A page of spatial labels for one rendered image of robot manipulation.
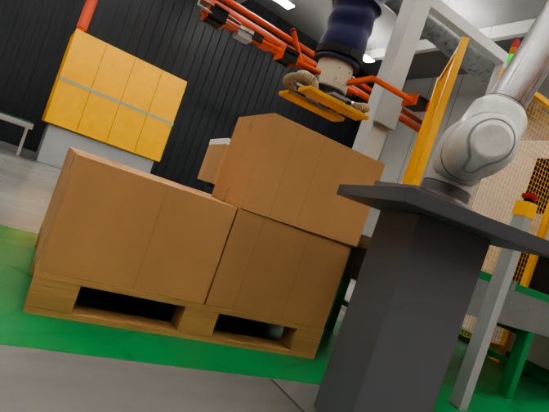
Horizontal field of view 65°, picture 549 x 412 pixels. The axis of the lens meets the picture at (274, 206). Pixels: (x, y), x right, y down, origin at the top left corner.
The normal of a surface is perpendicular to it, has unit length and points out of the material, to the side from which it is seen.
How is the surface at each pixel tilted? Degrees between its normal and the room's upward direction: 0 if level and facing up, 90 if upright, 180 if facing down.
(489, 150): 93
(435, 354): 90
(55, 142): 90
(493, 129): 100
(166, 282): 90
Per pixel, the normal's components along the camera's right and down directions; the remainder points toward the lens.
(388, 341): 0.21, 0.07
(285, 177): 0.43, 0.14
